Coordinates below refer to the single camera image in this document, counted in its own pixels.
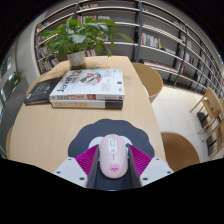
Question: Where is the white illustrated-cover book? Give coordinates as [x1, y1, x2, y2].
[49, 68, 126, 102]

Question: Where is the black hardcover book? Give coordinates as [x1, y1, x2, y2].
[23, 77, 64, 106]

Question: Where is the round-backed wooden chair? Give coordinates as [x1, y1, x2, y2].
[131, 62, 164, 104]
[160, 131, 201, 164]
[5, 125, 14, 159]

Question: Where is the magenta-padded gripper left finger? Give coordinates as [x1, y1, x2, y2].
[53, 143, 101, 189]

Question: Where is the small green floor plant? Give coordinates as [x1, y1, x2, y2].
[11, 68, 26, 86]

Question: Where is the grey bookshelf unit with books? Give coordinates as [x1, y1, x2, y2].
[34, 0, 224, 101]

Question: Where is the thick book with orange lettering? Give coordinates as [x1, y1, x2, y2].
[50, 99, 124, 110]

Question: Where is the pale pink computer mouse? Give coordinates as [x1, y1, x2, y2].
[98, 133, 129, 179]

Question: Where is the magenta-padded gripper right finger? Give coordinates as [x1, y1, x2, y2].
[125, 143, 175, 188]

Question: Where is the green potted plant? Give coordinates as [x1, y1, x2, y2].
[38, 15, 134, 70]

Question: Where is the dark cartoon-eyed mouse pad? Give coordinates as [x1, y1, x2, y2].
[67, 118, 156, 191]

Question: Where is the group of slatted wooden chairs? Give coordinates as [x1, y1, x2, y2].
[189, 86, 224, 158]

